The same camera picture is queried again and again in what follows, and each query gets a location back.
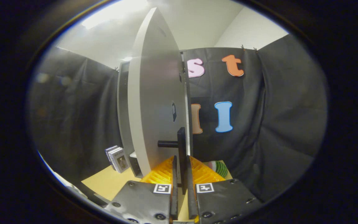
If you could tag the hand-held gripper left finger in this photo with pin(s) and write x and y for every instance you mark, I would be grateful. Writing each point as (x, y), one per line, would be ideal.
(174, 193)

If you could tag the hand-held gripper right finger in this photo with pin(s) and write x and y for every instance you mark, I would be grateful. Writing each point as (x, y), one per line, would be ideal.
(191, 199)

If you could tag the grey shoe cabinet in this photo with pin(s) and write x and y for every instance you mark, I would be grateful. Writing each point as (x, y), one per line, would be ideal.
(123, 109)

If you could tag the white shoe cabinet door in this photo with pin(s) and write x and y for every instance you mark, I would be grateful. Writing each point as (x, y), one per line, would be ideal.
(154, 93)

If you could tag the watermelon slice toy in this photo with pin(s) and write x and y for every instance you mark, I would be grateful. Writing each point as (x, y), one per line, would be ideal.
(221, 169)

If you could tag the grey cover book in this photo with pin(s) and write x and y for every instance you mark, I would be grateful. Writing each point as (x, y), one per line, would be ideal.
(121, 161)

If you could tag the white blue spine book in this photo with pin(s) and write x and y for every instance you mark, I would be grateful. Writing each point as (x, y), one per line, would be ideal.
(113, 151)

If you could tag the black backdrop cloth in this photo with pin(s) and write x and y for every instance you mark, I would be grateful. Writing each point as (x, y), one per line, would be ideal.
(275, 124)

